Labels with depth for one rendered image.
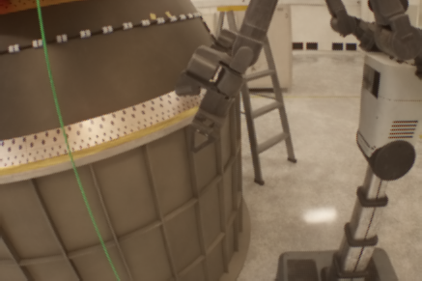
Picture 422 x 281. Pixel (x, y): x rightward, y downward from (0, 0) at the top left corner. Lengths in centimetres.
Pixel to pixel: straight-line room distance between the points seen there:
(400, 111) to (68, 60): 102
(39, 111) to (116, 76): 28
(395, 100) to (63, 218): 109
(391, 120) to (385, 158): 14
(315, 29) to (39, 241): 862
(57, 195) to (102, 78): 40
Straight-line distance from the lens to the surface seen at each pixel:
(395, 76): 85
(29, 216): 103
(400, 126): 92
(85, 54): 96
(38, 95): 93
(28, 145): 90
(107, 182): 95
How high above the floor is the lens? 153
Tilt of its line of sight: 21 degrees down
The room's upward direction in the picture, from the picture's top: 4 degrees counter-clockwise
